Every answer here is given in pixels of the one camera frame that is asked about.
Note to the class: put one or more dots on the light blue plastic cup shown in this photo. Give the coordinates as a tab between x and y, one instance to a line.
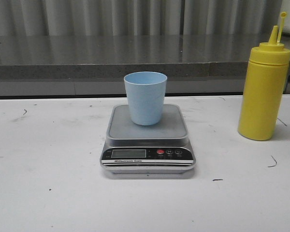
145	93

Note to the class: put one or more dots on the yellow squeeze bottle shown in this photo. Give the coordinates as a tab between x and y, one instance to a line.
264	85

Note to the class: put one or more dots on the grey stone counter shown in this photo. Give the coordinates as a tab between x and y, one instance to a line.
85	66

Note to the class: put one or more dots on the silver electronic kitchen scale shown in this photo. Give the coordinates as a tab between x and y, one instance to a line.
163	148

